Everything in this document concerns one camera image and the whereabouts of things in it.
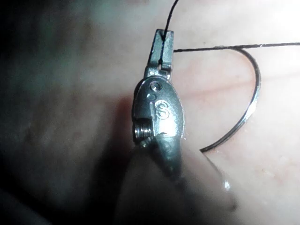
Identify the left arm needle driver jaw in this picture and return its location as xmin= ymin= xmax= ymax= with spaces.
xmin=144 ymin=29 xmax=165 ymax=78
xmin=161 ymin=30 xmax=175 ymax=79

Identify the left arm needle driver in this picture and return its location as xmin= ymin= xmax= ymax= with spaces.
xmin=131 ymin=76 xmax=186 ymax=181

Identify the black thread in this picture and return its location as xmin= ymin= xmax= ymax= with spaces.
xmin=159 ymin=0 xmax=300 ymax=66

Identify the tissue pad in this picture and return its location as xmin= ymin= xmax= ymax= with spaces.
xmin=0 ymin=0 xmax=300 ymax=225

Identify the curved steel needle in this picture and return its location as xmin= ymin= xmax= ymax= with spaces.
xmin=199 ymin=45 xmax=262 ymax=153

